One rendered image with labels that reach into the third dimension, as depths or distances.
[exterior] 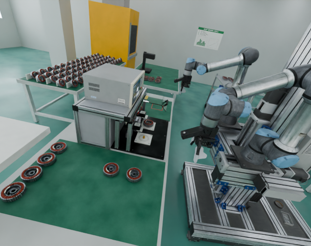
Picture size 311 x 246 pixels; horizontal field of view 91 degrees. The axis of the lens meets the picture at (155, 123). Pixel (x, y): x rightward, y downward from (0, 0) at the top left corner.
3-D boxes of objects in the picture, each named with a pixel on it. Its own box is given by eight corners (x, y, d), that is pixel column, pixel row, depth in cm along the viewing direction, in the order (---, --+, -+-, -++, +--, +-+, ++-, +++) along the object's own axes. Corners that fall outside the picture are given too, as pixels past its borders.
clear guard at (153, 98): (167, 101, 172) (168, 96, 169) (165, 111, 152) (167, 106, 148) (139, 95, 173) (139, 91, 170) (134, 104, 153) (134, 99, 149)
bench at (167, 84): (173, 93, 476) (179, 69, 436) (170, 125, 320) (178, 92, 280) (139, 87, 480) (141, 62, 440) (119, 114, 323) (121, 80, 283)
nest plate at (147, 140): (152, 135, 154) (152, 134, 153) (150, 145, 141) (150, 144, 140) (137, 133, 154) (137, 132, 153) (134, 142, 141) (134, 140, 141)
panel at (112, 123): (131, 112, 186) (133, 89, 170) (110, 147, 131) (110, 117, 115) (130, 112, 186) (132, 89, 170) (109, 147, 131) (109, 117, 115)
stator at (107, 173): (114, 163, 120) (114, 159, 118) (121, 172, 113) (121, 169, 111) (100, 169, 113) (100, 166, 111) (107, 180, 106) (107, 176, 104)
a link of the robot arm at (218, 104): (235, 99, 62) (216, 96, 61) (224, 121, 68) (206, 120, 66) (226, 92, 68) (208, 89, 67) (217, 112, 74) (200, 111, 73)
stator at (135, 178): (142, 171, 117) (142, 168, 115) (140, 184, 108) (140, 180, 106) (127, 169, 117) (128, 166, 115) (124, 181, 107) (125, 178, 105)
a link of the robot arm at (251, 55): (263, 63, 116) (197, 78, 131) (258, 61, 125) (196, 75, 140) (264, 47, 110) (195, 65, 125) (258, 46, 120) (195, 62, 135)
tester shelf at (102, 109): (146, 91, 171) (147, 87, 168) (129, 122, 113) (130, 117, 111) (108, 83, 172) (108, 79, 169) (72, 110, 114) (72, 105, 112)
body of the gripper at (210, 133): (211, 150, 76) (220, 130, 70) (194, 147, 76) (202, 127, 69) (207, 140, 83) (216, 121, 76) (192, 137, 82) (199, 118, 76)
